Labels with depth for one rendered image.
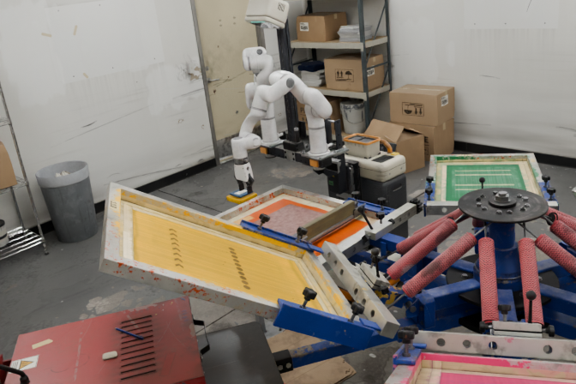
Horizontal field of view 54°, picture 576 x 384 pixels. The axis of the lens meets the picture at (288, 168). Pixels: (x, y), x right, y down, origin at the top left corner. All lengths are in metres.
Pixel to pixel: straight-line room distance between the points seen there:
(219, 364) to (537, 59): 4.80
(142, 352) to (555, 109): 5.01
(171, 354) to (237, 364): 0.26
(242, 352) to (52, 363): 0.60
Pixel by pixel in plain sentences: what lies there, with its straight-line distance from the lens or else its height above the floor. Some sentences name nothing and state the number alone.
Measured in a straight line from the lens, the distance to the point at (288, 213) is 3.00.
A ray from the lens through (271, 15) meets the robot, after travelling 3.14.
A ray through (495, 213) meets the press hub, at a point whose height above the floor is 1.31.
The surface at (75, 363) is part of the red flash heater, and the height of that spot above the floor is 1.10.
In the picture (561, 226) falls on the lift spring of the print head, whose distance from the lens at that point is 2.14.
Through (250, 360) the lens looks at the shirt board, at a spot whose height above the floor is 0.95.
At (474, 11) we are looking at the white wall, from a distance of 6.33.
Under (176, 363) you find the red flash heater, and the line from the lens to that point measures 1.81.
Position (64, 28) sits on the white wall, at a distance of 5.86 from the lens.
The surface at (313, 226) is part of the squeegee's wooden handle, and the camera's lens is 2.61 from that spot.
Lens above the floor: 2.17
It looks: 19 degrees down
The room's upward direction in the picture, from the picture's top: 7 degrees counter-clockwise
